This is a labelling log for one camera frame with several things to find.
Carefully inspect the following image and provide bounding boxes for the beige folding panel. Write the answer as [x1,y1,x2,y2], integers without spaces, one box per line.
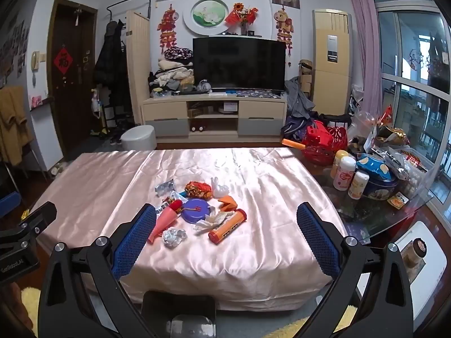
[125,10,152,126]

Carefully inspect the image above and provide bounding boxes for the pink satin tablecloth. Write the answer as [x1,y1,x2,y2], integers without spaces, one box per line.
[30,147,349,312]

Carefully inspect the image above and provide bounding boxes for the red cutout basket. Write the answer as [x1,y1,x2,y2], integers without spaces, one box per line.
[299,121,348,167]

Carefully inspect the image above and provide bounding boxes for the blue snack bag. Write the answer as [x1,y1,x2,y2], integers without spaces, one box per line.
[356,153,396,181]

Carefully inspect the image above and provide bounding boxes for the white crumpled plastic wrap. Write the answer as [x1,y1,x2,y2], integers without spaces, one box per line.
[211,177,229,198]

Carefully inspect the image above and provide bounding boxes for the artificial flower bouquet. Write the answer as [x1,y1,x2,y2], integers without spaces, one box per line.
[225,3,260,36]

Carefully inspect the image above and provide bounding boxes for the clear plastic storage box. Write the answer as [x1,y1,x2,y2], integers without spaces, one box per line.
[397,147,436,198]

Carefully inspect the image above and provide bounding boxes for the blue round tin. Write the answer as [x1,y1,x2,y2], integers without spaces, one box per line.
[361,176,401,202]

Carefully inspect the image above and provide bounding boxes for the pile of folded clothes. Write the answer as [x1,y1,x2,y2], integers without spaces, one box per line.
[149,46,195,92]

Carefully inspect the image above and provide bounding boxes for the round white wall picture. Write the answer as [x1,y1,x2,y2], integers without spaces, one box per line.
[182,0,237,36]

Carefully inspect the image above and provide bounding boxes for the red orange snack wrapper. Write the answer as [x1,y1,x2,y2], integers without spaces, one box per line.
[185,181,214,199]

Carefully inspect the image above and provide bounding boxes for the grey jacket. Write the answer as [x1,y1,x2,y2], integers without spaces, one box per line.
[284,75,317,114]

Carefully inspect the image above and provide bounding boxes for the yellow cap white bottle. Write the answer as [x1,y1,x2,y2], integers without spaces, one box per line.
[330,150,349,180]

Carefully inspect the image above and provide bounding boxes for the dark clothes heap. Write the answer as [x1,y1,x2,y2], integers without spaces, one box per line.
[280,113,319,142]

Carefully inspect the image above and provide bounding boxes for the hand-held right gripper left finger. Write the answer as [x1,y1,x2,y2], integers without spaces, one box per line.
[37,202,157,338]

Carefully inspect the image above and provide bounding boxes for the glass balcony door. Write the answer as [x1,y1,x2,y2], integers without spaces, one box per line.
[371,0,451,206]

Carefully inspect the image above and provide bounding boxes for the dark brown door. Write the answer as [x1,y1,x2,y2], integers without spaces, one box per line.
[47,0,98,160]

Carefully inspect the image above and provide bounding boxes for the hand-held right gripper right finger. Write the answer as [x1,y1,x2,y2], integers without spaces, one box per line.
[296,202,414,338]

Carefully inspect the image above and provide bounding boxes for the small white bottle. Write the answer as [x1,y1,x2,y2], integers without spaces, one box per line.
[348,170,370,200]

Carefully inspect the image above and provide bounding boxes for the orange animal hanging ornament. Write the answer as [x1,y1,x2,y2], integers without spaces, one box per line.
[274,5,295,56]

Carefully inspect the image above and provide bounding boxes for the white tissue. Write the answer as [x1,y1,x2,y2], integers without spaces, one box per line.
[194,207,235,235]

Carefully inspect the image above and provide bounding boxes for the pink paper cone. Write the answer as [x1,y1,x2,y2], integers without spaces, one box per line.
[148,199,184,244]

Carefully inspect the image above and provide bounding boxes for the black coat rack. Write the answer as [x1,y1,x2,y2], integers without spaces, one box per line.
[106,0,153,134]

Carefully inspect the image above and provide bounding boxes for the silver crumpled wrapper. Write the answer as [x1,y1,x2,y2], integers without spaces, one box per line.
[155,179,176,195]

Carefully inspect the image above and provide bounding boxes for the dark hanging coats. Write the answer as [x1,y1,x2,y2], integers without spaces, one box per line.
[92,19,129,90]

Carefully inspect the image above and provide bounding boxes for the orange cardboard tube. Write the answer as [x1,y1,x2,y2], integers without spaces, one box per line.
[208,209,247,244]

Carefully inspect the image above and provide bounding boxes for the blue printed cloth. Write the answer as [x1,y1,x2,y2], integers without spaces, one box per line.
[235,90,283,99]

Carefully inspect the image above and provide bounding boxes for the purple plastic bowl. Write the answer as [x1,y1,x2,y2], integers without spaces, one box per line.
[181,199,214,224]

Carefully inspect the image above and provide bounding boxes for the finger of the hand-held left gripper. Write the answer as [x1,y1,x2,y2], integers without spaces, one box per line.
[18,201,58,235]

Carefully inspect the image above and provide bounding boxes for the white round stool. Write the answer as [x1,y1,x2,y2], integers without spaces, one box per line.
[121,125,157,150]

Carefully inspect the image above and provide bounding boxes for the white plastic stool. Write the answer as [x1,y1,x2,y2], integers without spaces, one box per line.
[390,220,449,325]

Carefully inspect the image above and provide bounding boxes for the yellow fleece blanket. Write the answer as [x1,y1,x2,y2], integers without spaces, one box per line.
[20,286,357,338]

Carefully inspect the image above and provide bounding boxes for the brown knit cloth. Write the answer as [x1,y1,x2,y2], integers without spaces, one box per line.
[0,85,33,165]

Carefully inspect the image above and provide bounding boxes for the red fish hanging ornament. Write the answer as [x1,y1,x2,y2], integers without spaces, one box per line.
[157,4,180,57]

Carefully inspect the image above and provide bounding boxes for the glass table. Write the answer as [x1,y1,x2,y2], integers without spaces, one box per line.
[292,144,438,242]

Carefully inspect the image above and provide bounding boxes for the foil ball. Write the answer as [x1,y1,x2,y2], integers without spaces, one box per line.
[162,228,188,249]

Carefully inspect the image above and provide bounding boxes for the black waste bin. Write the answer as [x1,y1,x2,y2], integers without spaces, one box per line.
[141,290,217,338]

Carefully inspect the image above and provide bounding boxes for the brown lid jar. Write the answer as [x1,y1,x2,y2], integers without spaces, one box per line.
[402,237,428,268]

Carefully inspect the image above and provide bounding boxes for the beige standing air conditioner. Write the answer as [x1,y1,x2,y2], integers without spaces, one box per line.
[312,9,353,117]

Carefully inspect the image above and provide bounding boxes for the small orange packet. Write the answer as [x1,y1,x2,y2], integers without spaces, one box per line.
[387,192,409,208]

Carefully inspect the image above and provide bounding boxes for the pink label white bottle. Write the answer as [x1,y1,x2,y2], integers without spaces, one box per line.
[333,155,357,192]

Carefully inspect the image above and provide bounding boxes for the wall photo collage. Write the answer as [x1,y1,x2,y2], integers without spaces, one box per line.
[0,19,30,88]

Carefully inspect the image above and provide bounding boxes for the black flat television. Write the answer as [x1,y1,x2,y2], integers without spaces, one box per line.
[192,36,287,92]

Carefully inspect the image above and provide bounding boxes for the stacked cardboard boxes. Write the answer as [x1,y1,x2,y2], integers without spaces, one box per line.
[298,59,314,100]

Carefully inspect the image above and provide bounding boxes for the red diamond door sign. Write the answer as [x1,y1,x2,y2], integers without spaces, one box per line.
[54,45,74,76]

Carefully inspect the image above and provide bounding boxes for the purple curtain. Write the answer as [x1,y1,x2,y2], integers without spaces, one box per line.
[344,0,388,114]

